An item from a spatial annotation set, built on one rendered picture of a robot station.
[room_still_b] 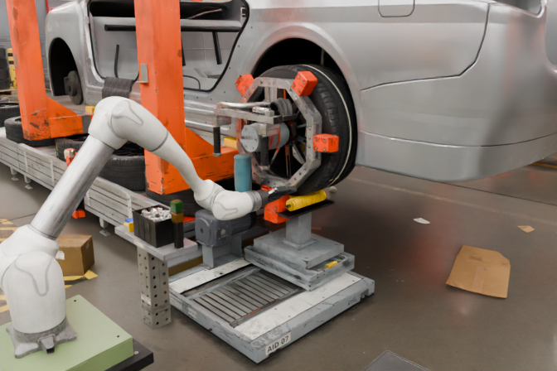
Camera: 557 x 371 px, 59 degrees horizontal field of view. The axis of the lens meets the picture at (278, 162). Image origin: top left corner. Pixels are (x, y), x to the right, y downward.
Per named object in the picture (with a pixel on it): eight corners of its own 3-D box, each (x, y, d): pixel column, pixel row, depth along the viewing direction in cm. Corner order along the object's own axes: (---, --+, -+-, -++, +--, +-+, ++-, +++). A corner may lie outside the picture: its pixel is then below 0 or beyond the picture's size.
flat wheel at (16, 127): (88, 134, 542) (85, 113, 536) (56, 147, 478) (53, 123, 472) (31, 133, 548) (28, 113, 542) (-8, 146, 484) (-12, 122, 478)
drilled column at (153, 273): (171, 321, 234) (167, 239, 224) (152, 330, 227) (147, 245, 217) (160, 313, 241) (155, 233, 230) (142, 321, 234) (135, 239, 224)
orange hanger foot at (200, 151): (260, 171, 299) (259, 115, 291) (188, 189, 264) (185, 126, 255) (242, 166, 311) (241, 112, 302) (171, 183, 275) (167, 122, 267)
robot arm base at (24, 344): (17, 368, 144) (16, 351, 142) (5, 328, 161) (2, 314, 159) (82, 345, 154) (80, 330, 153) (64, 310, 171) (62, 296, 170)
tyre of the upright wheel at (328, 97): (290, 195, 285) (380, 174, 237) (259, 205, 269) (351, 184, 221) (259, 87, 288) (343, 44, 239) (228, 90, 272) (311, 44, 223)
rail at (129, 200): (181, 243, 280) (180, 207, 275) (167, 248, 274) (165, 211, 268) (29, 166, 451) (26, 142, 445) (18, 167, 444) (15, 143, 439)
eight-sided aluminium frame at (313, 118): (321, 197, 233) (323, 81, 219) (312, 199, 228) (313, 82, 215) (245, 175, 270) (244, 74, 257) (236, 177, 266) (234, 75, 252)
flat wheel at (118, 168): (76, 185, 357) (73, 153, 352) (134, 164, 417) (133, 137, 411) (151, 195, 333) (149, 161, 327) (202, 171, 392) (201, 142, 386)
